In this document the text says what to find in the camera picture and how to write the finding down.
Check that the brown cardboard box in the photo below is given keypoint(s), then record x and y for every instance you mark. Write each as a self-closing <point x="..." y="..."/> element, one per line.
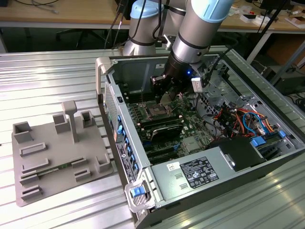
<point x="297" y="21"/>

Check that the perforated metal disk bay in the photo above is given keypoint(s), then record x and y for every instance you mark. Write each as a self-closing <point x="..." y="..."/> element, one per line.
<point x="219" y="93"/>

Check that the grey open PC case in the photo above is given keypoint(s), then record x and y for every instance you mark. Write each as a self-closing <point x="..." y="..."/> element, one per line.
<point x="137" y="133"/>

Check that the silver chipset heatsink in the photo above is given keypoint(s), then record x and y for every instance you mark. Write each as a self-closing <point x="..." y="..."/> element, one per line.
<point x="191" y="145"/>

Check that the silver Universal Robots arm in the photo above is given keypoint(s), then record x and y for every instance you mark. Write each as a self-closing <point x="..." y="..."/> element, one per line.
<point x="197" y="28"/>

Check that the black plastic duct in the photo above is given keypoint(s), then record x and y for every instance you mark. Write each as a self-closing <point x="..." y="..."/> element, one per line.
<point x="240" y="150"/>

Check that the silver Intel CPU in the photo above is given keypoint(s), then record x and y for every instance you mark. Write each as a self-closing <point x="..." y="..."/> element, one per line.
<point x="168" y="99"/>

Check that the white case label sticker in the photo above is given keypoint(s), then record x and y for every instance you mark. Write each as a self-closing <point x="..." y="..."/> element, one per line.
<point x="160" y="66"/>

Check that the CPU socket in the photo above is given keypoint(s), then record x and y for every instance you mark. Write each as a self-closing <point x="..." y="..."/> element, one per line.
<point x="153" y="111"/>

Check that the small white box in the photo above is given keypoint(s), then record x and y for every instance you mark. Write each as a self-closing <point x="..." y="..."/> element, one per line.
<point x="247" y="19"/>

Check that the green motherboard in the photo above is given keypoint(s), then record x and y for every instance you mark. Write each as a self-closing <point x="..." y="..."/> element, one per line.
<point x="188" y="124"/>

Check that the grey parts rack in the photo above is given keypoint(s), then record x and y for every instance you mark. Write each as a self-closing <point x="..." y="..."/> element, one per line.
<point x="59" y="148"/>

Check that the black graphics card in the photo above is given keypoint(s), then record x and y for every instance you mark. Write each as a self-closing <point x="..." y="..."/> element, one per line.
<point x="166" y="132"/>

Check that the small blue plastic clip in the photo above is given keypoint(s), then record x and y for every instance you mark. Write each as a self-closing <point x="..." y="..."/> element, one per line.
<point x="282" y="134"/>

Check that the green RAM stick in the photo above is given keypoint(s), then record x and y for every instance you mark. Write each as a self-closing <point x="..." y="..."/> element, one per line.
<point x="51" y="170"/>

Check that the grey power supply unit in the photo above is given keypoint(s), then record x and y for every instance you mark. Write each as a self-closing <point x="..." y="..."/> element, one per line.
<point x="166" y="176"/>

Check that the black chair base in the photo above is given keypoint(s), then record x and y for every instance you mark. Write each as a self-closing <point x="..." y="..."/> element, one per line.
<point x="82" y="35"/>

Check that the long wooden desk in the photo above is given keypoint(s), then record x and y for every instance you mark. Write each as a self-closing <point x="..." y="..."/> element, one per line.
<point x="71" y="13"/>

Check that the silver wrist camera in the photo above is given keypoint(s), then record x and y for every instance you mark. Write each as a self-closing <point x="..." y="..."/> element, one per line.
<point x="197" y="84"/>

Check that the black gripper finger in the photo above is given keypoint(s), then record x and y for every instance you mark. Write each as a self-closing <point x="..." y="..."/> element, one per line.
<point x="159" y="87"/>
<point x="179" y="87"/>

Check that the blue case latch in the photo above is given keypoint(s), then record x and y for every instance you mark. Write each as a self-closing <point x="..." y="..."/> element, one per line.
<point x="136" y="192"/>

